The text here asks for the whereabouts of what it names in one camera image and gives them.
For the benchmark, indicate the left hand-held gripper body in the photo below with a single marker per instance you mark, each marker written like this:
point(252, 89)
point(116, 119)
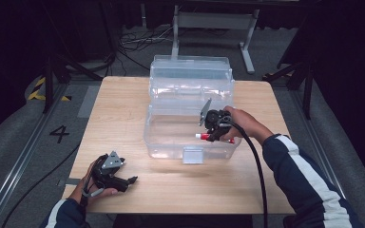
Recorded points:
point(111, 162)

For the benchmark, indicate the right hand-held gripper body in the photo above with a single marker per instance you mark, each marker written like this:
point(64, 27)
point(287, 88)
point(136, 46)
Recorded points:
point(217, 119)

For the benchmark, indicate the red and white tube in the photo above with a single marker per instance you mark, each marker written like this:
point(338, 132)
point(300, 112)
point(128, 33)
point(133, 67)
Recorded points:
point(202, 136)

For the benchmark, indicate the clear plastic storage box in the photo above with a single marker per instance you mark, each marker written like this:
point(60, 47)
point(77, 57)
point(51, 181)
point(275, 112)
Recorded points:
point(177, 133)

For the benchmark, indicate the person's right hand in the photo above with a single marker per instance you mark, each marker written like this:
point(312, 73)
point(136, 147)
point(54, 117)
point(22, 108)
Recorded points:
point(247, 125)

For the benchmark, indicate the person's left hand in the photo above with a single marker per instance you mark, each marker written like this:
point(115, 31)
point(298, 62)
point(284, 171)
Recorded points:
point(82, 191)

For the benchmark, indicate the black metal stand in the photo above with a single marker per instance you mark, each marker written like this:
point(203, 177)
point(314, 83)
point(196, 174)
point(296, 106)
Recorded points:
point(307, 91)
point(48, 82)

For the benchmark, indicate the yellow black hazard tape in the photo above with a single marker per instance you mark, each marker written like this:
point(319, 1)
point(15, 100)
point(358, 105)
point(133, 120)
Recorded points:
point(36, 93)

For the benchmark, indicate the grey metal table frame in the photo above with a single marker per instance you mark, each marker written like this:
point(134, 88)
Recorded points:
point(247, 47)

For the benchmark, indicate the metal floor rail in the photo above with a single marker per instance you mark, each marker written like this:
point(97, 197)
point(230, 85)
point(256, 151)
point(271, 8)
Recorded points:
point(19, 164)
point(326, 158)

